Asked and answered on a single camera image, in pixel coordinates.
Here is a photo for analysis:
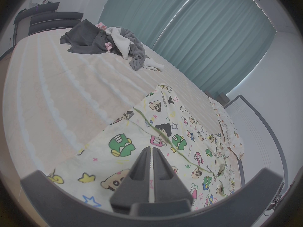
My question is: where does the white printed pillow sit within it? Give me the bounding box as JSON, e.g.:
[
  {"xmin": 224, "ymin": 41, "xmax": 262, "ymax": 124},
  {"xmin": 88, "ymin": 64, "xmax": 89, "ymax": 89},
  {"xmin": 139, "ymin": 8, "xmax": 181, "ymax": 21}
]
[{"xmin": 208, "ymin": 96, "xmax": 245, "ymax": 159}]

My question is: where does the blue-green curtain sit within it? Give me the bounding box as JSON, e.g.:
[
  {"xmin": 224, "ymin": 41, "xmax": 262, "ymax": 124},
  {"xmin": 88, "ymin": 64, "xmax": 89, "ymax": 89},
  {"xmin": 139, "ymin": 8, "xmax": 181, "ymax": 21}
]
[
  {"xmin": 151, "ymin": 0, "xmax": 278, "ymax": 99},
  {"xmin": 98, "ymin": 0, "xmax": 205, "ymax": 49}
]

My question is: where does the white printed pyjama top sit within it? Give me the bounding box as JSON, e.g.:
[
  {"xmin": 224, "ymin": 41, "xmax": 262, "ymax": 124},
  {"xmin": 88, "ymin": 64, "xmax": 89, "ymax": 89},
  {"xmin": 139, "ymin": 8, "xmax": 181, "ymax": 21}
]
[{"xmin": 47, "ymin": 83, "xmax": 240, "ymax": 213}]

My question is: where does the grey bedside table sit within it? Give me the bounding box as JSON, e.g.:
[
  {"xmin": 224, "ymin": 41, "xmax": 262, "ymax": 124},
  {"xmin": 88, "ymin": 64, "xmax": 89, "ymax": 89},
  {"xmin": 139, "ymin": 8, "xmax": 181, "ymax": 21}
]
[{"xmin": 204, "ymin": 90, "xmax": 230, "ymax": 103}]

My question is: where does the pile of clothes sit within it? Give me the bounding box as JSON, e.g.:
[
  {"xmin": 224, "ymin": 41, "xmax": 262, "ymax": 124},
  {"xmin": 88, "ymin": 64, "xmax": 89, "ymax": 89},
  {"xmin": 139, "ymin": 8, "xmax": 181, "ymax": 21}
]
[{"xmin": 59, "ymin": 19, "xmax": 165, "ymax": 71}]

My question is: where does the bed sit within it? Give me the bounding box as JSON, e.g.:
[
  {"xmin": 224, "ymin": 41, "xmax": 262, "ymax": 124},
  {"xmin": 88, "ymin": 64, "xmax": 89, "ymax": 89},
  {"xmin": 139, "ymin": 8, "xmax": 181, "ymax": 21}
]
[{"xmin": 1, "ymin": 30, "xmax": 288, "ymax": 213}]

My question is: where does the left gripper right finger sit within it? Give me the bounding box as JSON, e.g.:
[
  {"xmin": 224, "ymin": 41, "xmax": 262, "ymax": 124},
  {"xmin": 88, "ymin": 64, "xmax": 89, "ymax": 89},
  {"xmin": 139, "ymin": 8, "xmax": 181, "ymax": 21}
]
[{"xmin": 153, "ymin": 146, "xmax": 194, "ymax": 209}]

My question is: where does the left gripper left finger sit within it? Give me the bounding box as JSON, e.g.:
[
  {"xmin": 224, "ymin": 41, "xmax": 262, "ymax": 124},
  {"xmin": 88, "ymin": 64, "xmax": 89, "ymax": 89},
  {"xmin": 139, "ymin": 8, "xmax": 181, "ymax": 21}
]
[{"xmin": 110, "ymin": 146, "xmax": 152, "ymax": 213}]

